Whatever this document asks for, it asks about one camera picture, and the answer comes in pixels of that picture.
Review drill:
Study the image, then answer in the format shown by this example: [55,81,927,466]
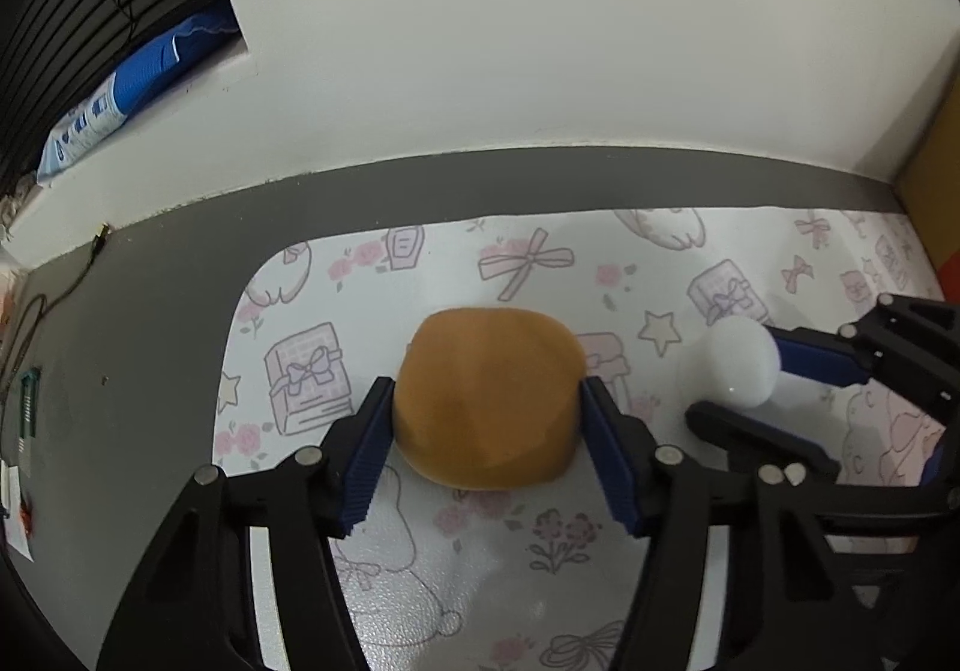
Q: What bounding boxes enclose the black cable on desk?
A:
[0,222,114,403]

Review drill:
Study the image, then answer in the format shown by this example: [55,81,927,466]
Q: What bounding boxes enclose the cardboard box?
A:
[895,81,960,304]

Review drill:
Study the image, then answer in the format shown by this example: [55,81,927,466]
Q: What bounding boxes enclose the blue plastic package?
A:
[36,8,239,187]

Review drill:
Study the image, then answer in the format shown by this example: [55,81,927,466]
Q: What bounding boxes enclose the white round cap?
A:
[688,317,781,411]

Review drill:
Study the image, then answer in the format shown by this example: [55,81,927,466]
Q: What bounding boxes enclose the green circuit strip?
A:
[20,367,41,440]

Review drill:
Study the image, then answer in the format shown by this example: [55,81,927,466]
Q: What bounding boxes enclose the white paper cards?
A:
[2,462,34,562]

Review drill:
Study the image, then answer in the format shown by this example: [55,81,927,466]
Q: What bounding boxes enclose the orange makeup sponge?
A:
[394,307,587,490]

